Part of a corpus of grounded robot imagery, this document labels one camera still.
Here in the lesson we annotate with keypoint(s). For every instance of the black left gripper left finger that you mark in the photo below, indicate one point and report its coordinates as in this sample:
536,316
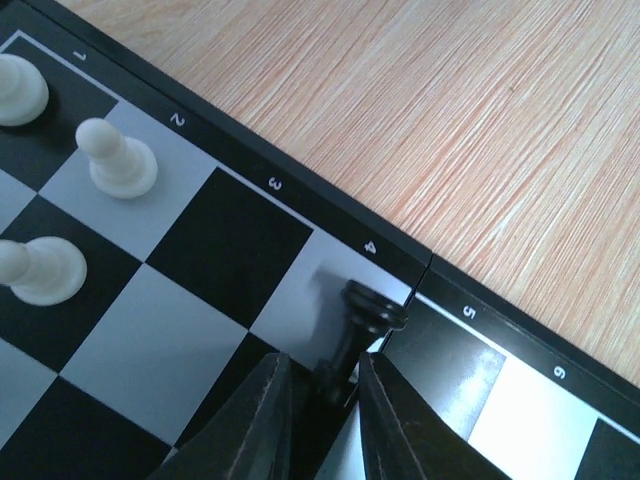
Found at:
249,437

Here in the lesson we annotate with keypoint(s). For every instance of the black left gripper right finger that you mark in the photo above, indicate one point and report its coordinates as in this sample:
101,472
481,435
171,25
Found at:
402,437

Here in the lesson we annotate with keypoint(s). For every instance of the black pawn centre board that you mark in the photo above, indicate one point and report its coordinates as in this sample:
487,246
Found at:
368,316

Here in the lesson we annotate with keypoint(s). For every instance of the white pawn chess piece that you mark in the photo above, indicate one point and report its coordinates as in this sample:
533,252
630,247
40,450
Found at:
120,166

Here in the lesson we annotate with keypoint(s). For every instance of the white rook chess piece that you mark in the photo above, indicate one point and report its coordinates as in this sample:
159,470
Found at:
24,91

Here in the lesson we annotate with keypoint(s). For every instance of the black and grey chessboard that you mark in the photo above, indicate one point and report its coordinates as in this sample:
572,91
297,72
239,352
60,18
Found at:
237,252

